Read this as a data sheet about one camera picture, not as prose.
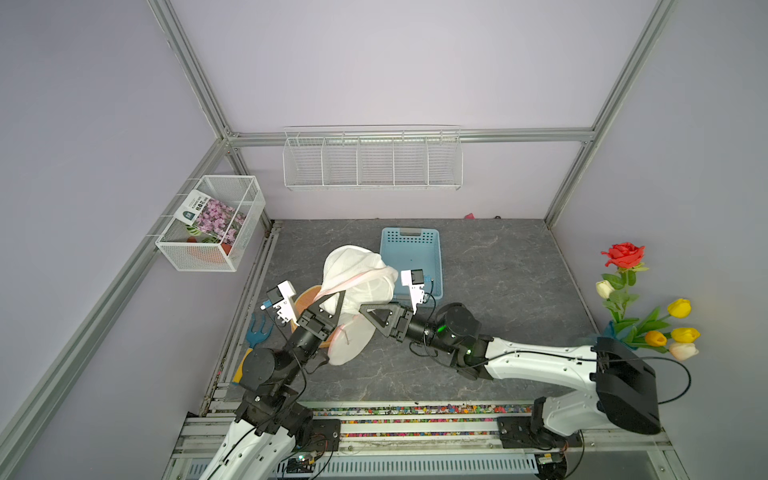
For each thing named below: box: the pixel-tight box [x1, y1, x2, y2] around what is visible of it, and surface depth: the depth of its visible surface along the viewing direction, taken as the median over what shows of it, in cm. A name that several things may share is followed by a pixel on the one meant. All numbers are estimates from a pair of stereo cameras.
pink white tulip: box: [670, 342, 699, 361], surface depth 59 cm
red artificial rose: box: [600, 242, 646, 269], surface depth 64 cm
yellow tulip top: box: [667, 298, 692, 319], surface depth 65 cm
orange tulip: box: [645, 330, 667, 347], surface depth 59 cm
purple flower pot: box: [186, 198, 245, 255], surface depth 76 cm
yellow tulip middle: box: [671, 327, 701, 343], surface depth 60 cm
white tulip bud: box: [596, 280, 615, 299], surface depth 70 cm
